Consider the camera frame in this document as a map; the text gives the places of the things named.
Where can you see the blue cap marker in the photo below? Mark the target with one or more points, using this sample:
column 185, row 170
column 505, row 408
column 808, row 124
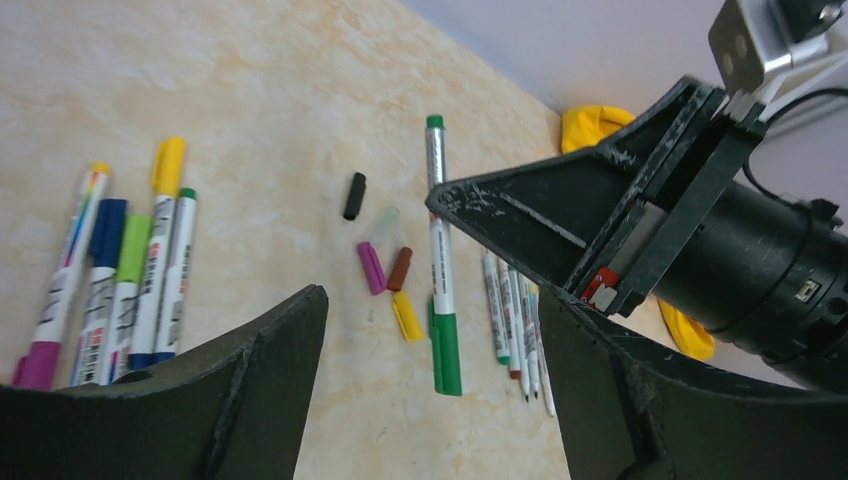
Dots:
column 104, row 252

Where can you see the purple pen cap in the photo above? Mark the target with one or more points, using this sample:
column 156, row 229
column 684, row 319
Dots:
column 372, row 268

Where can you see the yellow crumpled cloth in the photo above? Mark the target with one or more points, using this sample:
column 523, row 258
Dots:
column 586, row 126

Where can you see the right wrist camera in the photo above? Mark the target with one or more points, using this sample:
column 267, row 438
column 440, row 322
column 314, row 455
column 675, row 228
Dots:
column 770, row 48

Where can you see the yellow end rainbow marker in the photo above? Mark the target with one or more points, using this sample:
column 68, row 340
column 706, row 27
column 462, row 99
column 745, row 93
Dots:
column 543, row 368

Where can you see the purple end green cap marker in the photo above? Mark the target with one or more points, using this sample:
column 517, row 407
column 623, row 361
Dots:
column 176, row 277

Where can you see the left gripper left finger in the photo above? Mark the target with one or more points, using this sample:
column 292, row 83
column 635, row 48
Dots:
column 234, row 407

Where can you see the black cap brown marker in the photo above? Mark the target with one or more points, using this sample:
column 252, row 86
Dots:
column 508, row 314

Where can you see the green long nib marker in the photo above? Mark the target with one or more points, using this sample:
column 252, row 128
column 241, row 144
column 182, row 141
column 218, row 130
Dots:
column 502, row 351

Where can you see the black pen cap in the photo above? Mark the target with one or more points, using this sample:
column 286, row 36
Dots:
column 355, row 196

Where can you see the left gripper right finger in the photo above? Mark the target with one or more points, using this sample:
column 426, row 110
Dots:
column 631, row 408

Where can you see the yellow end purple cap marker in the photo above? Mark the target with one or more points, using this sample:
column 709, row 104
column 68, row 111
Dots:
column 37, row 368

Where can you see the yellow pen cap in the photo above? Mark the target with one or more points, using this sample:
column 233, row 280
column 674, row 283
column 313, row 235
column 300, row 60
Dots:
column 406, row 317

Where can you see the translucent pen cap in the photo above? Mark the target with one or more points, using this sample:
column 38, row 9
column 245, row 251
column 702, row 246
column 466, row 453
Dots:
column 385, row 225

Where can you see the brown pen cap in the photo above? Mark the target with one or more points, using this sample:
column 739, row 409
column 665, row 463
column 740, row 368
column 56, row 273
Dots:
column 400, row 268

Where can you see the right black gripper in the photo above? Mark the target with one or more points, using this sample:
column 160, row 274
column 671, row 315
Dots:
column 655, row 209

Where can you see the blue end marker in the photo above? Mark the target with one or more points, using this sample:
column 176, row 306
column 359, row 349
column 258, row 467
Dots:
column 529, row 339

